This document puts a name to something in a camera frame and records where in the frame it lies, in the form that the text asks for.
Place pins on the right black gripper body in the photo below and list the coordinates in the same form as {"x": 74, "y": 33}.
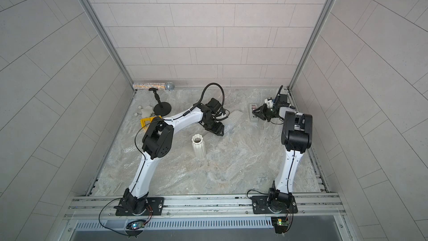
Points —
{"x": 270, "y": 113}

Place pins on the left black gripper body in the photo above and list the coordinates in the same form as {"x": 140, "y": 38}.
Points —
{"x": 213, "y": 125}

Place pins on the white ribbed ceramic vase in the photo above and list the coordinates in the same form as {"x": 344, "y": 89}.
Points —
{"x": 199, "y": 146}

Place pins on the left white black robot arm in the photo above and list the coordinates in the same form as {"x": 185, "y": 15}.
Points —
{"x": 156, "y": 144}

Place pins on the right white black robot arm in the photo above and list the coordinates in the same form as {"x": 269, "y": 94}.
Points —
{"x": 296, "y": 136}

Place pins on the tape dispenser with red roll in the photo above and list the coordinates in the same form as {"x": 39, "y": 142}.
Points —
{"x": 253, "y": 117}

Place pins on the black round base stand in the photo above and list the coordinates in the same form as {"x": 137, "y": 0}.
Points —
{"x": 162, "y": 108}

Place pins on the silver glitter ball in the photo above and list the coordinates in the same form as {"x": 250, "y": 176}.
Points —
{"x": 170, "y": 86}

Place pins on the white plastic toy figure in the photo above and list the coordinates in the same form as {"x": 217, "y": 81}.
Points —
{"x": 144, "y": 112}

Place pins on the glittery silver strip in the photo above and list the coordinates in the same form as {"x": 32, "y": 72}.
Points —
{"x": 147, "y": 86}

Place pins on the right small circuit board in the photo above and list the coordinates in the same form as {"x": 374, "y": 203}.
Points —
{"x": 280, "y": 224}

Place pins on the small circuit board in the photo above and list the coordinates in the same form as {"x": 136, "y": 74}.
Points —
{"x": 136, "y": 225}
{"x": 280, "y": 224}

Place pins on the left small circuit board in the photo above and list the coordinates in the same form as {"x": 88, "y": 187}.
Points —
{"x": 136, "y": 225}

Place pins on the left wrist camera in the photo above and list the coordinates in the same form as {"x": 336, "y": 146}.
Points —
{"x": 215, "y": 107}

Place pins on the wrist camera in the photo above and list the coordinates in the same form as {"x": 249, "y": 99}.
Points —
{"x": 281, "y": 100}
{"x": 215, "y": 107}

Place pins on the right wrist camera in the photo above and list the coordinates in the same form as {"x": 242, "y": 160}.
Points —
{"x": 281, "y": 100}

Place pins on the yellow plastic triangular frame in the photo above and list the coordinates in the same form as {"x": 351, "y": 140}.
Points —
{"x": 146, "y": 121}

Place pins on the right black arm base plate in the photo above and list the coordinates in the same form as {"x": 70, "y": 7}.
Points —
{"x": 261, "y": 205}

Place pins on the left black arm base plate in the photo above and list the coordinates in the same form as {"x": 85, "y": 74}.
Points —
{"x": 140, "y": 207}

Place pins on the aluminium mounting rail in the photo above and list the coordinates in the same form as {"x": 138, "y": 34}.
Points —
{"x": 205, "y": 206}

